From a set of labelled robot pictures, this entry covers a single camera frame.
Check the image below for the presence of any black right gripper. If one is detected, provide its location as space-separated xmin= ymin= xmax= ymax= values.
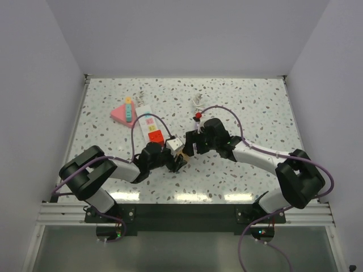
xmin=182 ymin=129 xmax=218 ymax=158

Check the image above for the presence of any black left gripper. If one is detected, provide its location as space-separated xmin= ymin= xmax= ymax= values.
xmin=148 ymin=138 xmax=187 ymax=171

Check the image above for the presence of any tan cube plug adapter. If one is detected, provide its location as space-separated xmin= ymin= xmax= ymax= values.
xmin=179 ymin=151 xmax=190 ymax=162

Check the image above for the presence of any red cube plug adapter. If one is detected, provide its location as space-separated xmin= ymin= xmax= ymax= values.
xmin=148 ymin=130 xmax=164 ymax=146

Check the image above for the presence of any white multicolour power strip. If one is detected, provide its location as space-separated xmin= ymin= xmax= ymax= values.
xmin=136 ymin=105 xmax=160 ymax=143

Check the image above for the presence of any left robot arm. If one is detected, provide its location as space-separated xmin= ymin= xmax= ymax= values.
xmin=55 ymin=138 xmax=187 ymax=222

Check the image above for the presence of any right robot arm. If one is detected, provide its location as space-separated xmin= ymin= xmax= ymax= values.
xmin=183 ymin=118 xmax=326 ymax=223

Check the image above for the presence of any pink triangular power strip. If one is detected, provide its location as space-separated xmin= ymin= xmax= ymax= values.
xmin=110 ymin=97 xmax=136 ymax=128

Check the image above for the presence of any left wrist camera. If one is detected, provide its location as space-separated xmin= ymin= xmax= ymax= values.
xmin=166 ymin=137 xmax=184 ymax=154

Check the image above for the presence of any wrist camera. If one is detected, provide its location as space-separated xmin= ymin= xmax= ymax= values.
xmin=166 ymin=137 xmax=184 ymax=154
xmin=193 ymin=112 xmax=204 ymax=134

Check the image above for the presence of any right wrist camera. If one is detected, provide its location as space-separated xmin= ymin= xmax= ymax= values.
xmin=193 ymin=112 xmax=204 ymax=134

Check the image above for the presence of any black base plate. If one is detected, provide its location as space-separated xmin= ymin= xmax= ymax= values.
xmin=84 ymin=203 xmax=286 ymax=237

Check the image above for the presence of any aluminium frame rail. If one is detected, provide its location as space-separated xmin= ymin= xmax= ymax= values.
xmin=36 ymin=203 xmax=87 ymax=226

